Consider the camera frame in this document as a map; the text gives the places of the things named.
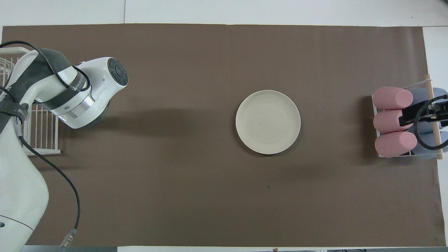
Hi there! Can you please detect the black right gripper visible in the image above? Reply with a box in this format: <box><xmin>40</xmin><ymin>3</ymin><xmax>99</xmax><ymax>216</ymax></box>
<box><xmin>400</xmin><ymin>99</ymin><xmax>448</xmax><ymax>127</ymax></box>

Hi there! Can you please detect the cream round plate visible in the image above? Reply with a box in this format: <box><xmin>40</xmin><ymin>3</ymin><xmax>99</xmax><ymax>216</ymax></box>
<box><xmin>235</xmin><ymin>90</ymin><xmax>301</xmax><ymax>155</ymax></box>

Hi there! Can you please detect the blue plastic cup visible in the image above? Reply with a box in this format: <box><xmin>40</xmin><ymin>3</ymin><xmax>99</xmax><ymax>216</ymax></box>
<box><xmin>409</xmin><ymin>119</ymin><xmax>448</xmax><ymax>135</ymax></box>
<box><xmin>408</xmin><ymin>87</ymin><xmax>448</xmax><ymax>112</ymax></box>
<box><xmin>408</xmin><ymin>131</ymin><xmax>448</xmax><ymax>160</ymax></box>

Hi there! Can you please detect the pink plastic cup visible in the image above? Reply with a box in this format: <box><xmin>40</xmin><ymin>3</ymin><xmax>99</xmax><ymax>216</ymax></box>
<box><xmin>372</xmin><ymin>87</ymin><xmax>413</xmax><ymax>110</ymax></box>
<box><xmin>373</xmin><ymin>110</ymin><xmax>415</xmax><ymax>134</ymax></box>
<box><xmin>374</xmin><ymin>131</ymin><xmax>418</xmax><ymax>158</ymax></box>

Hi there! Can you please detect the cup rack with wooden bar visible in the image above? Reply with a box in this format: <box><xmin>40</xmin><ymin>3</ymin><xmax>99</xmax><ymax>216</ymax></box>
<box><xmin>371</xmin><ymin>73</ymin><xmax>446</xmax><ymax>161</ymax></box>

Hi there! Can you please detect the brown table mat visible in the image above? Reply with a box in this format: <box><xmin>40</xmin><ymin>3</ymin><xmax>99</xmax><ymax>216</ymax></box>
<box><xmin>0</xmin><ymin>23</ymin><xmax>443</xmax><ymax>247</ymax></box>

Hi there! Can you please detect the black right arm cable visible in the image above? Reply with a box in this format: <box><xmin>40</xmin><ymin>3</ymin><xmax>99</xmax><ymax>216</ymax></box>
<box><xmin>414</xmin><ymin>94</ymin><xmax>448</xmax><ymax>151</ymax></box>

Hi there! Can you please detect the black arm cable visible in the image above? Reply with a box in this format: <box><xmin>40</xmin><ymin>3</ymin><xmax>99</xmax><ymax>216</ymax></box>
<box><xmin>0</xmin><ymin>41</ymin><xmax>91</xmax><ymax>250</ymax></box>
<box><xmin>414</xmin><ymin>94</ymin><xmax>448</xmax><ymax>151</ymax></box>

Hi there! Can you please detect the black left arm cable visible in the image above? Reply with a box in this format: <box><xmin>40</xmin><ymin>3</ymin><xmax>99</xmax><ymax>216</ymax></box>
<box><xmin>0</xmin><ymin>41</ymin><xmax>91</xmax><ymax>250</ymax></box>

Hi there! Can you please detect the white wire dish rack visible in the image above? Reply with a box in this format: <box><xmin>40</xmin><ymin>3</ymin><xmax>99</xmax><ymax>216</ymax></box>
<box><xmin>0</xmin><ymin>47</ymin><xmax>62</xmax><ymax>155</ymax></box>

